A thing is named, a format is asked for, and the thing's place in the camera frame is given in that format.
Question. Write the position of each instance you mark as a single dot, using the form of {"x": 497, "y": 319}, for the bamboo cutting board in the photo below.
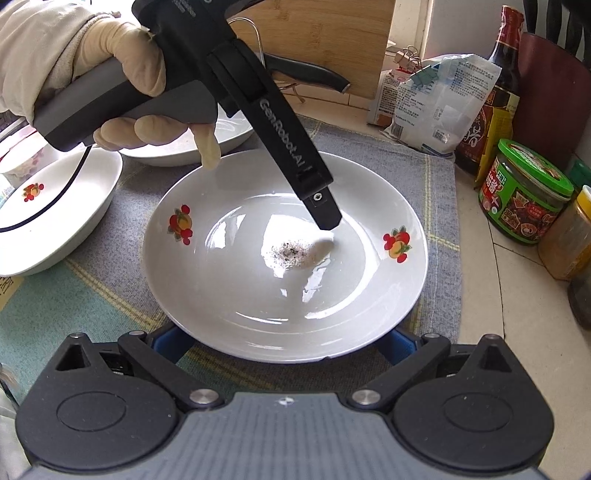
{"x": 346, "y": 46}

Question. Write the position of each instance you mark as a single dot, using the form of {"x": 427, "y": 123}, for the green lid sauce jar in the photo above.
{"x": 521, "y": 203}

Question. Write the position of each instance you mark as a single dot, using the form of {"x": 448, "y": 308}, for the silver binder clip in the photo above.
{"x": 408, "y": 57}

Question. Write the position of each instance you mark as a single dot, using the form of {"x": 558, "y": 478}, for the white plastic bottle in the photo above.
{"x": 383, "y": 99}

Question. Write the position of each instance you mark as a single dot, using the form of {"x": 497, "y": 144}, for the person's light jacket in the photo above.
{"x": 9, "y": 424}

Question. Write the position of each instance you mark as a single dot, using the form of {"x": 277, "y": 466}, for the person's left forearm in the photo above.
{"x": 32, "y": 50}

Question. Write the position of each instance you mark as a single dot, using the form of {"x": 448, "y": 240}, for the yellow lid spice jar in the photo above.
{"x": 565, "y": 240}

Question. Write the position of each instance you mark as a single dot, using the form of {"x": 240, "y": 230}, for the yellow printed label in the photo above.
{"x": 10, "y": 295}

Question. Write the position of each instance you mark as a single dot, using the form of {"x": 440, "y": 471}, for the white printed tub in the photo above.
{"x": 21, "y": 154}

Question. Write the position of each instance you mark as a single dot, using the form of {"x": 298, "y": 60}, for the white deep plate fruit print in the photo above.
{"x": 231, "y": 136}
{"x": 60, "y": 217}

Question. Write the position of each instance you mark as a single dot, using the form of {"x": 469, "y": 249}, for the green binder clip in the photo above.
{"x": 422, "y": 76}

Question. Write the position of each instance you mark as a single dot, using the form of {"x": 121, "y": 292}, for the dark soy sauce bottle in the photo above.
{"x": 501, "y": 69}

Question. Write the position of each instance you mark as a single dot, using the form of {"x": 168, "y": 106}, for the dark red holder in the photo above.
{"x": 554, "y": 97}

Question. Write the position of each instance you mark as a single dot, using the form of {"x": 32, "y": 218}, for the person's left hand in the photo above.
{"x": 124, "y": 50}

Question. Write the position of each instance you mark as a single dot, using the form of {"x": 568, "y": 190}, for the grey teal checked cloth mat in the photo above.
{"x": 429, "y": 194}

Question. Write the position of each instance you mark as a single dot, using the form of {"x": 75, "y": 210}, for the white plate two fruit prints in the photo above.
{"x": 240, "y": 286}

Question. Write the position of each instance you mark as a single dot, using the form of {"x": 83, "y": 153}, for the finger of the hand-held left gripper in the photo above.
{"x": 325, "y": 212}

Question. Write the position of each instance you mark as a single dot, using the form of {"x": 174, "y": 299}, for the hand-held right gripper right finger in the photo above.
{"x": 400, "y": 345}

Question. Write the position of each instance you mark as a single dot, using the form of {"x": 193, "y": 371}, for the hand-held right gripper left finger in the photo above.
{"x": 171, "y": 344}

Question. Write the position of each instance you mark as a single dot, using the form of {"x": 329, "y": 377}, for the white printed plastic bag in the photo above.
{"x": 448, "y": 110}

